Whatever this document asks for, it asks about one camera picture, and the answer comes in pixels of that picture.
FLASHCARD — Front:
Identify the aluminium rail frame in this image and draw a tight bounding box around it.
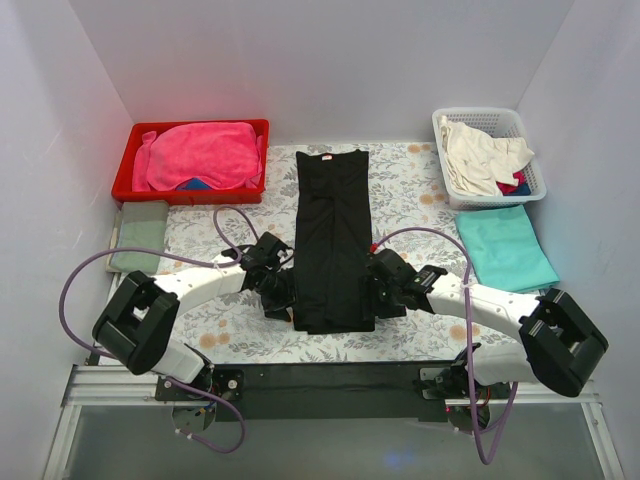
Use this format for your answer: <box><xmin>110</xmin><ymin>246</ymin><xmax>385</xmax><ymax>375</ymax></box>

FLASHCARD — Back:
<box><xmin>44</xmin><ymin>366</ymin><xmax>623</xmax><ymax>479</ymax></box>

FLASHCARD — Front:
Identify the pink towel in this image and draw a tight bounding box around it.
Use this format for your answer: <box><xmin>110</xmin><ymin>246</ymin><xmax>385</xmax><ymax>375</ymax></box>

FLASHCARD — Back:
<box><xmin>132</xmin><ymin>122</ymin><xmax>265</xmax><ymax>192</ymax></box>

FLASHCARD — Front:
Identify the purple cable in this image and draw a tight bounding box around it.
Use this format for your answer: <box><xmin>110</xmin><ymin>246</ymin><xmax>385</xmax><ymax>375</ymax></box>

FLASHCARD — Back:
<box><xmin>58</xmin><ymin>205</ymin><xmax>261</xmax><ymax>455</ymax></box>
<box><xmin>369</xmin><ymin>227</ymin><xmax>521</xmax><ymax>466</ymax></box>

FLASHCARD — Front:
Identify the blue cloth in bin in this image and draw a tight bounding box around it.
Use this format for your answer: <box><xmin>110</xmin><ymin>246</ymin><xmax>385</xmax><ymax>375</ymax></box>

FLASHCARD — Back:
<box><xmin>176</xmin><ymin>178</ymin><xmax>211</xmax><ymax>191</ymax></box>

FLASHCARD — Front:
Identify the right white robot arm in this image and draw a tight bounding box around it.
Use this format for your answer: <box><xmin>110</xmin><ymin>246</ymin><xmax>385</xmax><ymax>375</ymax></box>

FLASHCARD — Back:
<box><xmin>367</xmin><ymin>249</ymin><xmax>609</xmax><ymax>398</ymax></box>

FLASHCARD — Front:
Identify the magenta cloth in basket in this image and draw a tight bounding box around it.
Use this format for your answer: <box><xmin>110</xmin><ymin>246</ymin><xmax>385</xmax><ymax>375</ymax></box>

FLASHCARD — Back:
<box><xmin>497</xmin><ymin>170</ymin><xmax>529</xmax><ymax>197</ymax></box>

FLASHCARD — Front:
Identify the teal folded shirt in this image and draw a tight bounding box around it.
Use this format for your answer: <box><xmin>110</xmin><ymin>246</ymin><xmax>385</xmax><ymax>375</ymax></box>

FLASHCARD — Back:
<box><xmin>455</xmin><ymin>205</ymin><xmax>559</xmax><ymax>293</ymax></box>

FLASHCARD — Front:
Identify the cream crumpled shirt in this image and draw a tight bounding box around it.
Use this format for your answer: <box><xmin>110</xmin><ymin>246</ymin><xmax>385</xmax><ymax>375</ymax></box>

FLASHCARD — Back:
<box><xmin>439</xmin><ymin>116</ymin><xmax>534</xmax><ymax>197</ymax></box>

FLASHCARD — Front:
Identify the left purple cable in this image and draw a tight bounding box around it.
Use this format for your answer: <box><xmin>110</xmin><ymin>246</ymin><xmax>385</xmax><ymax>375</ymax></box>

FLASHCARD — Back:
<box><xmin>58</xmin><ymin>205</ymin><xmax>261</xmax><ymax>455</ymax></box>

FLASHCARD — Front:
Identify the blue cloth in basket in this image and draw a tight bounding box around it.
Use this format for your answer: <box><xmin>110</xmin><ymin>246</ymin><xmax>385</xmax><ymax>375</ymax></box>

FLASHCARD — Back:
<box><xmin>515</xmin><ymin>183</ymin><xmax>531</xmax><ymax>196</ymax></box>

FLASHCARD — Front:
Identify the black t shirt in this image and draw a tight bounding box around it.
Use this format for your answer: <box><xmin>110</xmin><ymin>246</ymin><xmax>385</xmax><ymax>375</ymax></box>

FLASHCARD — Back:
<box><xmin>293</xmin><ymin>150</ymin><xmax>375</xmax><ymax>334</ymax></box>

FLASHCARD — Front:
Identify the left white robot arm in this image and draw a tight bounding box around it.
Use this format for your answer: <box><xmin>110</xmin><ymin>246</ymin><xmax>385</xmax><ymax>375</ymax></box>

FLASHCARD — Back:
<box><xmin>92</xmin><ymin>233</ymin><xmax>295</xmax><ymax>393</ymax></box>

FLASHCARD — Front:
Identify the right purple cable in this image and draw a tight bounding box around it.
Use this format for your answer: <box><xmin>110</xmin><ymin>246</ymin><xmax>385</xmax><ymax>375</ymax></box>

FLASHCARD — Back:
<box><xmin>369</xmin><ymin>227</ymin><xmax>521</xmax><ymax>466</ymax></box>

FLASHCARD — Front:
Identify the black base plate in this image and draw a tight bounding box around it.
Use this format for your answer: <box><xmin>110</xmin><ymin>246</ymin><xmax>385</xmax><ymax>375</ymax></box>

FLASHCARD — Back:
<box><xmin>207</xmin><ymin>360</ymin><xmax>469</xmax><ymax>422</ymax></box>

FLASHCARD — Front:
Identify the red plastic bin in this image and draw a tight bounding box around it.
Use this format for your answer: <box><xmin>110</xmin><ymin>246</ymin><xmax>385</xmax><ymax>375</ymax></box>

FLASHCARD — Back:
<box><xmin>111</xmin><ymin>119</ymin><xmax>270</xmax><ymax>206</ymax></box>

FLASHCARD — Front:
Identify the white plastic basket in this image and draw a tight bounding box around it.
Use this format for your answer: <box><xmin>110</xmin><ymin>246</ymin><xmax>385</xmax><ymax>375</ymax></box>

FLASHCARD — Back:
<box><xmin>432</xmin><ymin>107</ymin><xmax>547</xmax><ymax>210</ymax></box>

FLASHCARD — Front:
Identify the grey green folded shirt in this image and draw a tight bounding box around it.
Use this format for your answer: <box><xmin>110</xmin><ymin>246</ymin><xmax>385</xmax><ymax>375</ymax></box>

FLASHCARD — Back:
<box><xmin>106</xmin><ymin>201</ymin><xmax>169</xmax><ymax>275</ymax></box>

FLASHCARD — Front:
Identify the floral table mat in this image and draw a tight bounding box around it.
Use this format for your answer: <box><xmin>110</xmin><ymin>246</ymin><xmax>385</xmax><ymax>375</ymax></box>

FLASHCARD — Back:
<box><xmin>164</xmin><ymin>143</ymin><xmax>468</xmax><ymax>363</ymax></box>

